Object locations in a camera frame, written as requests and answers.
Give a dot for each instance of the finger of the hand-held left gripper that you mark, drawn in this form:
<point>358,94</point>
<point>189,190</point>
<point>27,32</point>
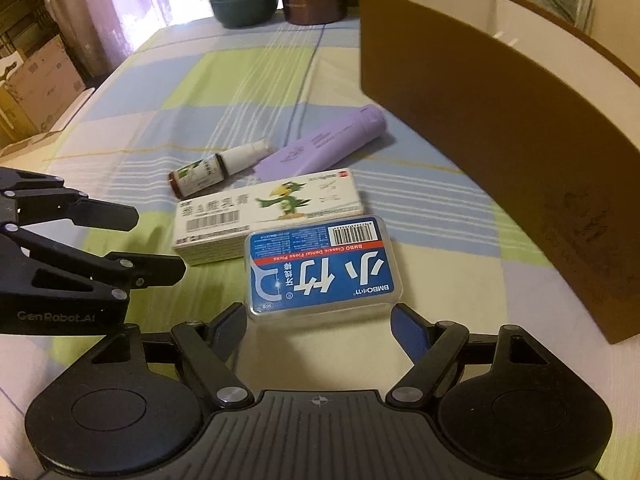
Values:
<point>160,270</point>
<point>100,215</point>

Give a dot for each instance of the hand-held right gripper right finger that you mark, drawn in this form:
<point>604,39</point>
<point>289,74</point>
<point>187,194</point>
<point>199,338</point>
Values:
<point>407,332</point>

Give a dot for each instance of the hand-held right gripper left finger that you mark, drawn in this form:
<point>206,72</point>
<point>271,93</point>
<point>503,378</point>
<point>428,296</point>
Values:
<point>227,330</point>

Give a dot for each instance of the white medicine box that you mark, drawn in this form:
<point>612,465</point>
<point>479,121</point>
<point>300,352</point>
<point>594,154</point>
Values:
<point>240,220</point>

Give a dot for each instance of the blue label floss pick box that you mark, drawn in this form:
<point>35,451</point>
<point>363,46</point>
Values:
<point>320,270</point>

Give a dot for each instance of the small brown spray bottle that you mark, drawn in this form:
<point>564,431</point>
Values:
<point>215,169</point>

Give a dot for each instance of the purple tube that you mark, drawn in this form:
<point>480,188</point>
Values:
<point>320,147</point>

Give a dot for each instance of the brown cardboard box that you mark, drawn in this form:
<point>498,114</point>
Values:
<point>500,135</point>

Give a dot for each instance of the brown cardboard carton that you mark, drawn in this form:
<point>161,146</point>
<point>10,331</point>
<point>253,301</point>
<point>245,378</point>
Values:
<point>40,82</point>

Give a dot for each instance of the checked tablecloth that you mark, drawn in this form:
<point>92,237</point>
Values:
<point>175,85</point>

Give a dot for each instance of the purple sheer curtain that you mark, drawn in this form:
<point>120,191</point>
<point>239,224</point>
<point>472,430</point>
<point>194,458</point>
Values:
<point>150,5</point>

